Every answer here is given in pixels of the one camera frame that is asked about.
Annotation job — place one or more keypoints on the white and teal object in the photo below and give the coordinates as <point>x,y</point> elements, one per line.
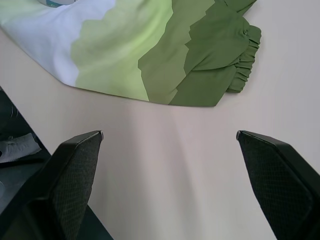
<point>56,2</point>

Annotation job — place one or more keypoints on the green and white jacket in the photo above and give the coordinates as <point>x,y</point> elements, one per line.
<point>140,47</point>

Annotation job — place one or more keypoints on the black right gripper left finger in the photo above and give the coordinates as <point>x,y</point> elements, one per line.
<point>67,185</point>

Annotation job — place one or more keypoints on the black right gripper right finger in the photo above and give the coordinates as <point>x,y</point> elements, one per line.
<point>277,185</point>

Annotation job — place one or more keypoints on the white crumpled cloth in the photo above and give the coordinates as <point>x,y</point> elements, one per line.
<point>18,147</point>

